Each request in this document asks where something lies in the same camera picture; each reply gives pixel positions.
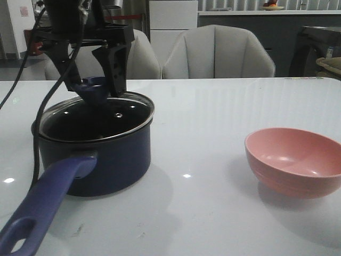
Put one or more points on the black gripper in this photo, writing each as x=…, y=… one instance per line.
x=74, y=20

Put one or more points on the glass lid with blue knob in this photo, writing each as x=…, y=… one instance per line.
x=93, y=115

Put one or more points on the dark blue saucepan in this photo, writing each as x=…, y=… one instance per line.
x=84, y=169

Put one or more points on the pink bowl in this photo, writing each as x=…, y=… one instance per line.
x=294, y=162

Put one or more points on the red bin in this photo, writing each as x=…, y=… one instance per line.
x=34, y=48

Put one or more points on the left beige chair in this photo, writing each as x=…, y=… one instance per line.
x=142, y=62

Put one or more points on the beige chair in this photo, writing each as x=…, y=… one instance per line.
x=142, y=62
x=217, y=51

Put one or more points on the red barrier belt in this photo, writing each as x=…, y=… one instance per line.
x=125, y=17

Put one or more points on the white cabinet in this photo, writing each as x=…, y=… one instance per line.
x=167, y=20

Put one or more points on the right beige chair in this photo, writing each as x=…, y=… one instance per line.
x=217, y=51

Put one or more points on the fruit plate on counter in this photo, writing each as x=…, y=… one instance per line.
x=271, y=5

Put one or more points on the grey counter with white top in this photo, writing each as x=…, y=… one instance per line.
x=276, y=30

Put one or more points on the dark appliance at right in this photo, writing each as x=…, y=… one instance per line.
x=311, y=44

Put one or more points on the beige cushion at right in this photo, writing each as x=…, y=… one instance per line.
x=328, y=67

